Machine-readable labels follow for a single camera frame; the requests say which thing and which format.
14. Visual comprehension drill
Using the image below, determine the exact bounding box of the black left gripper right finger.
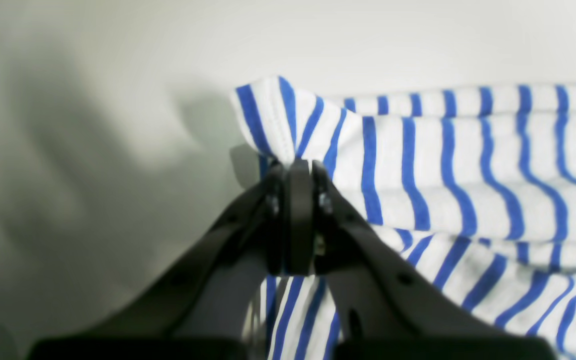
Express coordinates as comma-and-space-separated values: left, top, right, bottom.
288, 159, 556, 360

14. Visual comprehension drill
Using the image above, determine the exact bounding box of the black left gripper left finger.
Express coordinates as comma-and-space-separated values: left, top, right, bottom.
25, 162, 289, 360

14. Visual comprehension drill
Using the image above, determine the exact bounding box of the blue white striped T-shirt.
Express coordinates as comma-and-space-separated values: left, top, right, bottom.
230, 76, 576, 360

